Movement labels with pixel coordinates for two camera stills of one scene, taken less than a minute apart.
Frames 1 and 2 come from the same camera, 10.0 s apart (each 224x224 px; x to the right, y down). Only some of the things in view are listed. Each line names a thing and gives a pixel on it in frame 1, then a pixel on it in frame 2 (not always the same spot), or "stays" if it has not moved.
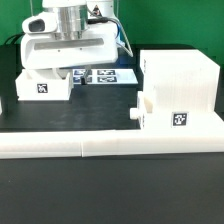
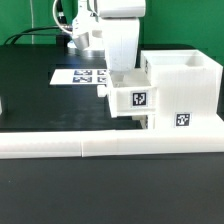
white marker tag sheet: x=105 y=76 stays
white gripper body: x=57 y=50 → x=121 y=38
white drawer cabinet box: x=186 y=89 stays
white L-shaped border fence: x=110 y=143 stays
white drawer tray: x=43 y=85 → x=130 y=93
